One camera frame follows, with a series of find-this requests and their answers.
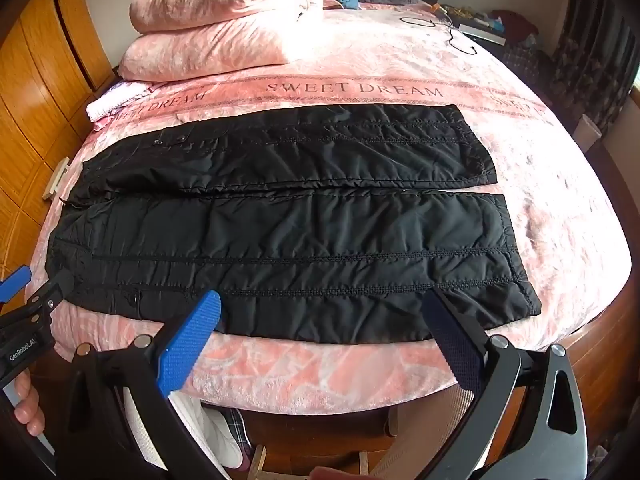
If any person's left hand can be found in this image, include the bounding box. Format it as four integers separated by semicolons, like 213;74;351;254
12;372;41;427

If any pink velvet pillow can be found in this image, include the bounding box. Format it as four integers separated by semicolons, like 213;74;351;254
119;7;326;82

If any pink velvet bed sheet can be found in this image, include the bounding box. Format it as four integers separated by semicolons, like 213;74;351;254
30;2;628;416

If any grey flat box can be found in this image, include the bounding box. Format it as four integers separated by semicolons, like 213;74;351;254
460;22;507;46

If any plaid cloth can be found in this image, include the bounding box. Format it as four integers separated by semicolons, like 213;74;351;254
220;407;251;461

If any person's right hand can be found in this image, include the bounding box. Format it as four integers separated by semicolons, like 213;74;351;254
309;466;363;480

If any white waste bin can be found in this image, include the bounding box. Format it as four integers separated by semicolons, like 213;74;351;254
572;114;603;152

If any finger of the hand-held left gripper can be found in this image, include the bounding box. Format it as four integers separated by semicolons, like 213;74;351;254
10;269;76;330
0;266;33;307

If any black cable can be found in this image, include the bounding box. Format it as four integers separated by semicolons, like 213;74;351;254
400;16;478;55

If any dark patterned bag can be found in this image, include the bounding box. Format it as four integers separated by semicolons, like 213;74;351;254
502;40;553;86

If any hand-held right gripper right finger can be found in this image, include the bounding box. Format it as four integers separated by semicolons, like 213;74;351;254
422;287;588;480

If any black padded jacket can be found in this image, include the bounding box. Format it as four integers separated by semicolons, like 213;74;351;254
44;104;543;345

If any white garment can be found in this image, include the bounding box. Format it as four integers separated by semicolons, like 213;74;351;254
170;390;241;466

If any dark patterned curtain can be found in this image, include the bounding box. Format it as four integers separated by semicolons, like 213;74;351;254
552;0;640;141

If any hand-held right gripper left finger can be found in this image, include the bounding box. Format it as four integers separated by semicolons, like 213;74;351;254
65;289;223;480

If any wooden wardrobe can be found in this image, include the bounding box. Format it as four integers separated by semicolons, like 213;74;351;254
0;0;118;281

